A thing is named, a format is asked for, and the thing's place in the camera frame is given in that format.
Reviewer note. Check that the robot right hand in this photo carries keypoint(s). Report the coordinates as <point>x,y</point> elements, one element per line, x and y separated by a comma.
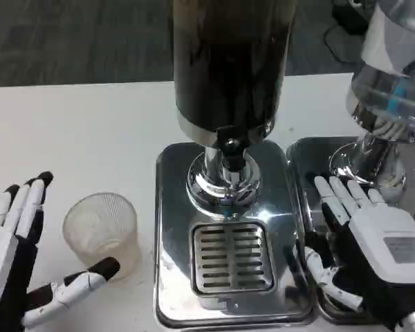
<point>377,242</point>

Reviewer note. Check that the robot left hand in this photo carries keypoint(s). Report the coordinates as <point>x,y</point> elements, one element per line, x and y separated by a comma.
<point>3,249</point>

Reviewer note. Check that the clear ribbed glass cup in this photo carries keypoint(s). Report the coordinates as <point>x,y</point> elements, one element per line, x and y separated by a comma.
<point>100,228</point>

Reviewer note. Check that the steel slotted drip grid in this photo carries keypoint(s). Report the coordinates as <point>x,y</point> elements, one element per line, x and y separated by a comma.
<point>233,257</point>

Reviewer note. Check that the clear drink dispenser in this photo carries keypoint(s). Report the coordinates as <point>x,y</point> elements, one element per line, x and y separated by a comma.
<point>390,86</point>

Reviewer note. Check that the black dispenser tap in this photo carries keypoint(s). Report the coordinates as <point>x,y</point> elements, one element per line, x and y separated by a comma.
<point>232,145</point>

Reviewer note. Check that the dark drink dispenser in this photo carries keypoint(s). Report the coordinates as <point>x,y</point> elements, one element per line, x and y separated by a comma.
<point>228,69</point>

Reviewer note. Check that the black box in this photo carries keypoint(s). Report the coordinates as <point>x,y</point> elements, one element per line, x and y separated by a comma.
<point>352,14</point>

